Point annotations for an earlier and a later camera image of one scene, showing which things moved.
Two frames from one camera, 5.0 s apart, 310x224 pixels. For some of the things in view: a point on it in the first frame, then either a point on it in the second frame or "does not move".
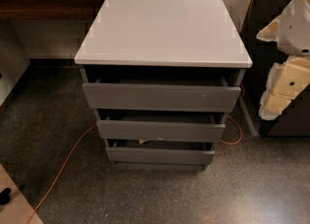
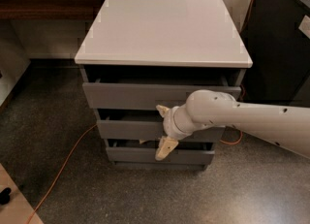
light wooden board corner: x=18 y=208 does not move
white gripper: x=295 y=29 → x=169 y=125
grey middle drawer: x=159 y=128 does not move
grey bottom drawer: x=161 y=151 does not move
